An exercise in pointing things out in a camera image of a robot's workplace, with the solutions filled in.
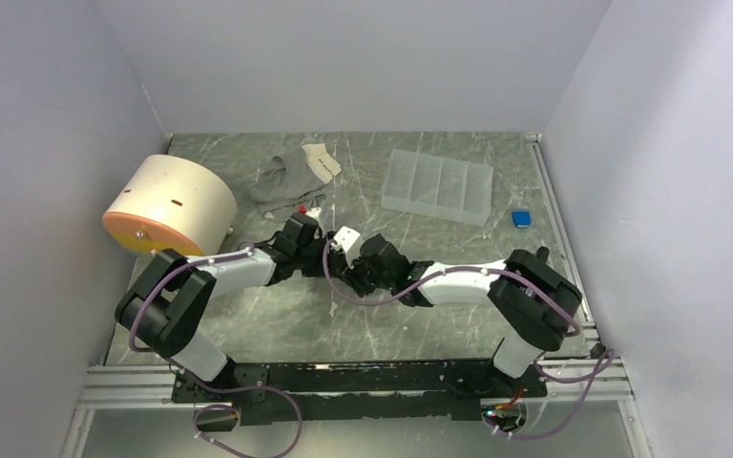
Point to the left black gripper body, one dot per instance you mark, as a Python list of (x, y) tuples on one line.
[(312, 260)]

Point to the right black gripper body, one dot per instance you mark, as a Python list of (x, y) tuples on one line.
[(364, 281)]

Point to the black striped underwear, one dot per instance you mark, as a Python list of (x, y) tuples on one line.
[(355, 277)]

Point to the grey underwear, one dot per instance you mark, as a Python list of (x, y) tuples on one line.
[(292, 179)]

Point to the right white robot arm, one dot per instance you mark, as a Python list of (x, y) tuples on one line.
[(538, 304)]

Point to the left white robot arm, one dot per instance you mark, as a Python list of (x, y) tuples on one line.
[(164, 306)]

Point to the clear plastic organizer box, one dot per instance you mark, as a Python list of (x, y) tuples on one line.
[(438, 187)]

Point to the cream cylindrical drum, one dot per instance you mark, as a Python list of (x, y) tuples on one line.
[(172, 202)]

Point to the blue small block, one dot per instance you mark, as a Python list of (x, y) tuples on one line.
[(521, 218)]

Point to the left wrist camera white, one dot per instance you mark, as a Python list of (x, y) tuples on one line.
[(312, 212)]

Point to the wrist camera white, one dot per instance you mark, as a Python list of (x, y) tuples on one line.
[(312, 212), (348, 242)]

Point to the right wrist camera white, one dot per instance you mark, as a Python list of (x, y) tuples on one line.
[(348, 242)]

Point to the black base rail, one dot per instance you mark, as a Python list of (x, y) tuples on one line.
[(460, 389)]

